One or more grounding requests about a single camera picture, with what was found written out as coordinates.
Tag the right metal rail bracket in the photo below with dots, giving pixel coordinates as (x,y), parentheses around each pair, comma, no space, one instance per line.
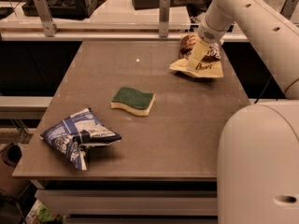
(288,8)

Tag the middle metal rail bracket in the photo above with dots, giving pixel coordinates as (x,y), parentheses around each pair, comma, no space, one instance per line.
(164,8)

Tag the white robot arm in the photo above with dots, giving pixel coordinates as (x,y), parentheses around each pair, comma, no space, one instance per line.
(258,154)

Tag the black box on counter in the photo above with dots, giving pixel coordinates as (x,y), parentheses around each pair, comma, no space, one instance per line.
(73,9)

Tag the brown bin with black hole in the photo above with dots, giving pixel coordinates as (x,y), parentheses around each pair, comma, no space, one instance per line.
(9,158)

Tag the table drawer front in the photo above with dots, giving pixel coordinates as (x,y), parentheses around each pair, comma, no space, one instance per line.
(129,202)

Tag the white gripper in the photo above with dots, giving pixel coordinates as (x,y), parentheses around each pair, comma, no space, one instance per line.
(209,34)

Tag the blue and white chip bag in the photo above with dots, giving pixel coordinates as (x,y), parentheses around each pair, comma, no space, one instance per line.
(75,135)

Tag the metal rail bracket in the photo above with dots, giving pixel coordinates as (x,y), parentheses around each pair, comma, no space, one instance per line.
(43,11)
(164,8)
(288,8)

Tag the brown and yellow chip bag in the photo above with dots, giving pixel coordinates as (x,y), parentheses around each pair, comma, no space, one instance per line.
(212,61)

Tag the left metal rail bracket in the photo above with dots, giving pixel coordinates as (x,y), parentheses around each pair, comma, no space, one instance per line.
(43,11)

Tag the green and yellow sponge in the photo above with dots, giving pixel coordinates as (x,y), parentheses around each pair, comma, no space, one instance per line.
(136,102)

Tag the green plastic bag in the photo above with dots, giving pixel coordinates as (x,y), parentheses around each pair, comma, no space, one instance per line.
(40,214)

